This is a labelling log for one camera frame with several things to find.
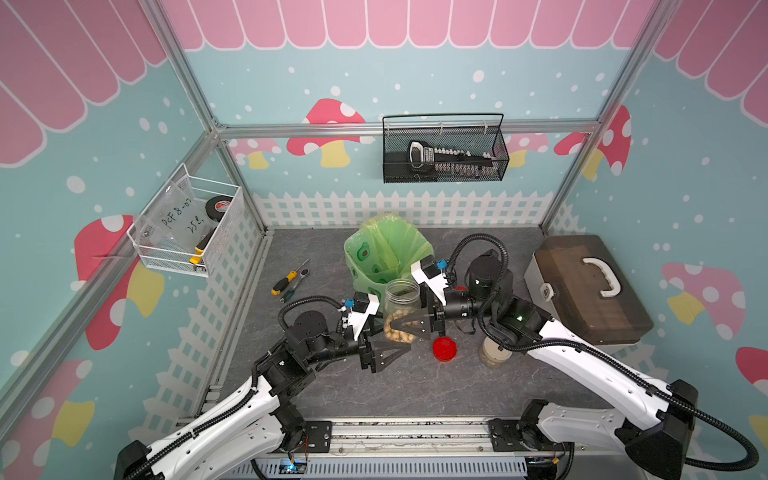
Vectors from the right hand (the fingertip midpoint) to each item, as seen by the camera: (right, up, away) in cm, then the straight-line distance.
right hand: (395, 313), depth 59 cm
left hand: (+2, -6, +4) cm, 8 cm away
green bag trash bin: (-3, +13, +32) cm, 35 cm away
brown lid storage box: (+56, +4, +31) cm, 64 cm away
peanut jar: (+1, +3, +2) cm, 4 cm away
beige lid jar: (+26, -15, +23) cm, 38 cm away
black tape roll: (-48, +25, +21) cm, 58 cm away
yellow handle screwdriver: (-38, +2, +44) cm, 58 cm away
